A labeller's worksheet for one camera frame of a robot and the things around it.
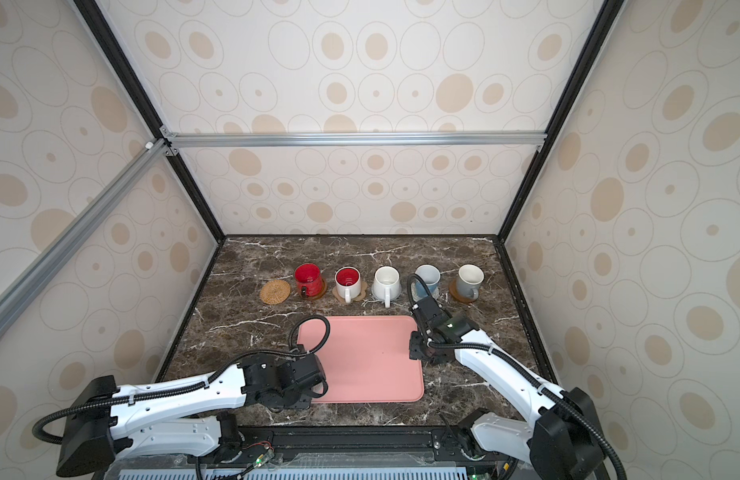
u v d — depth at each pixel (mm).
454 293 1022
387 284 976
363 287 1027
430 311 635
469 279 967
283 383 570
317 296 1020
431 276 938
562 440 391
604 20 688
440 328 584
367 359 936
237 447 655
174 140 901
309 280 1029
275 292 1031
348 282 1023
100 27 687
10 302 520
